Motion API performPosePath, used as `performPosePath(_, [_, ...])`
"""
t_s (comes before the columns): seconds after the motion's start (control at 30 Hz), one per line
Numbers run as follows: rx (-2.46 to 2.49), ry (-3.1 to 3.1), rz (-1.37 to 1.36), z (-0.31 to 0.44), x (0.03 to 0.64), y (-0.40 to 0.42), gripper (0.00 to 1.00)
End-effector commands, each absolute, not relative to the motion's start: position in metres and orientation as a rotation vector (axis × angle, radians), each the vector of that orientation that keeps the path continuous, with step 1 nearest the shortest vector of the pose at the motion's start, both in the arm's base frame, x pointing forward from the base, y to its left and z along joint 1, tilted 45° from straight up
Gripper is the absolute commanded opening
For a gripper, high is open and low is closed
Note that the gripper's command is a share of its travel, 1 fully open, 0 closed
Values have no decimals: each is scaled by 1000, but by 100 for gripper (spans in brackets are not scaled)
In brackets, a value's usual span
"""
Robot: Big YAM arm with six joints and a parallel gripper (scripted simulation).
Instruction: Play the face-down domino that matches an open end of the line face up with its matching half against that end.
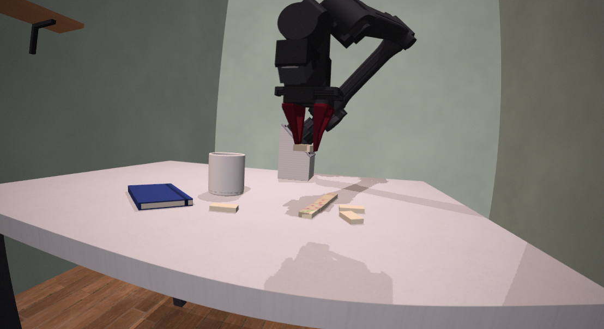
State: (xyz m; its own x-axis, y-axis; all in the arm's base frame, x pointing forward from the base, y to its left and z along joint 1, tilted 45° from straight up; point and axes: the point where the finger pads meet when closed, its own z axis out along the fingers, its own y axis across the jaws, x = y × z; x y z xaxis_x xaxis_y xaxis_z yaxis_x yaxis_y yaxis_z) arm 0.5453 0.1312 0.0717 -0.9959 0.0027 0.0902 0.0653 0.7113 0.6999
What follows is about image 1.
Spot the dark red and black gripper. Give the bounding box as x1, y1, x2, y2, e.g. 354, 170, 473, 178
274, 87, 344, 151

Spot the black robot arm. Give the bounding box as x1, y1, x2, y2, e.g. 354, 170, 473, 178
275, 0, 417, 132

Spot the blue notebook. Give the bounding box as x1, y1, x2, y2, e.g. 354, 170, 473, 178
128, 184, 193, 210

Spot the grey mug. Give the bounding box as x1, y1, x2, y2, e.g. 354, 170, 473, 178
208, 153, 245, 196

